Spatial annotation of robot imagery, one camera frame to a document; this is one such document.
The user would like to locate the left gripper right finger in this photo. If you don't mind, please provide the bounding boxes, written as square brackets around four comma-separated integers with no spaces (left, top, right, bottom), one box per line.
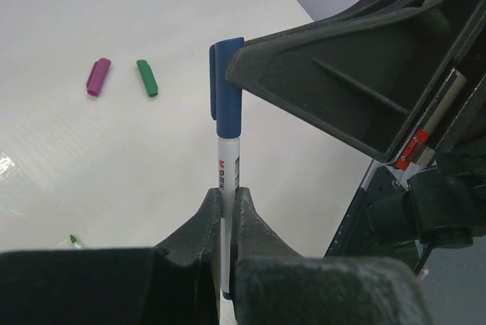
[229,188,434,324]

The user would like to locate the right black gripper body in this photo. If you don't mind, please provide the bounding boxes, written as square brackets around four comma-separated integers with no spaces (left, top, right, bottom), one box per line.
[327,21,485,272]

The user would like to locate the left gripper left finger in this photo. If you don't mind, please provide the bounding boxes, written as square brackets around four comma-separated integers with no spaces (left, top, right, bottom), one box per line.
[1,189,221,324]

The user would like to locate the green white pen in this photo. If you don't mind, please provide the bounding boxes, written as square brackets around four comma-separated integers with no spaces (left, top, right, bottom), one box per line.
[69,234,84,250]

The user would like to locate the blue pen cap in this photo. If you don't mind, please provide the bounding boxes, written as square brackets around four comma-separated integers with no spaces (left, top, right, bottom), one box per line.
[209,37,245,139]

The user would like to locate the black white pen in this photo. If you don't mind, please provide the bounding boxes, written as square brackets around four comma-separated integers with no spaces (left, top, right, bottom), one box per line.
[218,137,240,299]

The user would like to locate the green pen cap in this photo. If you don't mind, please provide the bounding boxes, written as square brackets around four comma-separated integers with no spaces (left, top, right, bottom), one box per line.
[136,59,159,97]

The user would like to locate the purple pen cap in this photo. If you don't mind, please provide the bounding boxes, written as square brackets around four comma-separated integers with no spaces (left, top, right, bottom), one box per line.
[86,58,111,97]

